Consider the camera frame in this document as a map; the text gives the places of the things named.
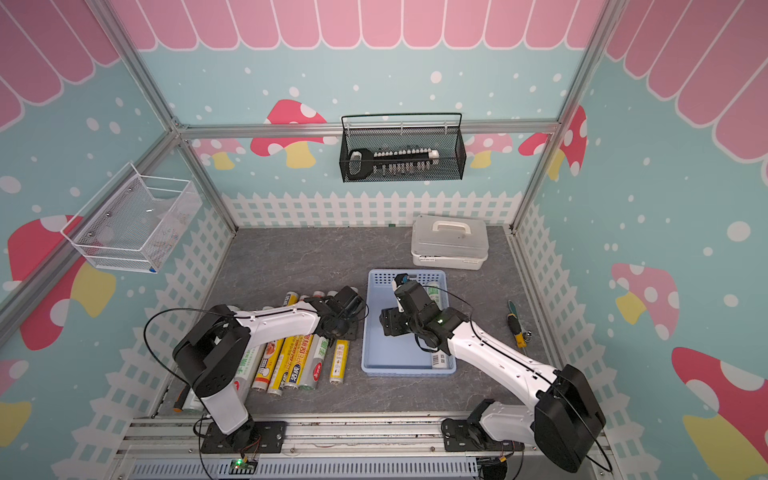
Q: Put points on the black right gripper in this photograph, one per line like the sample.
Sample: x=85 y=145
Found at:
x=389 y=320

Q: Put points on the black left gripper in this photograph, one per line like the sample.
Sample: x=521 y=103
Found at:
x=350 y=335

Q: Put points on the light blue plastic basket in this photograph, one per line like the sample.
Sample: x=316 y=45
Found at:
x=397 y=356

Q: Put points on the yellow red plastic wrap roll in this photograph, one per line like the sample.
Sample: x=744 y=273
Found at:
x=339 y=362

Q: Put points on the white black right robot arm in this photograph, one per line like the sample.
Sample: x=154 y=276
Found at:
x=563 y=418

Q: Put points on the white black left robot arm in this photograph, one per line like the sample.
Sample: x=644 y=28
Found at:
x=210 y=354

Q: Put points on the yellow red chef wrap roll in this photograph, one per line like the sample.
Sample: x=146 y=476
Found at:
x=297 y=361

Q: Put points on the white lidded storage box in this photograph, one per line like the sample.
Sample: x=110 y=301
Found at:
x=447 y=242

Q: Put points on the black socket bit holder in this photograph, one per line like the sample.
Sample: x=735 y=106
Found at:
x=363 y=163

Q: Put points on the small green circuit board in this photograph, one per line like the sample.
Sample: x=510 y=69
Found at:
x=243 y=467

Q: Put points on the black flat tool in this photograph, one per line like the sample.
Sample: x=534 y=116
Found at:
x=178 y=405

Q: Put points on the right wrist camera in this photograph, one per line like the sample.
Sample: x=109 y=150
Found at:
x=399 y=280

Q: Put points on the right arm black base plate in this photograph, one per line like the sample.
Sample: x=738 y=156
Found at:
x=460 y=435

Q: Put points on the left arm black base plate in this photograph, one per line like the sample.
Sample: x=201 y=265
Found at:
x=251 y=438

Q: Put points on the white slotted cable duct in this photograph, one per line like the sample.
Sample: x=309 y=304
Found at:
x=312 y=468

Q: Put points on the black wire mesh wall basket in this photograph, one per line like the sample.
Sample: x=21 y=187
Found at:
x=390 y=132

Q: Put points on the white wire mesh wall basket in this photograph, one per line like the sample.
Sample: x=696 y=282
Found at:
x=134 y=222

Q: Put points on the aluminium front rail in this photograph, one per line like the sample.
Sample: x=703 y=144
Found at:
x=377 y=434

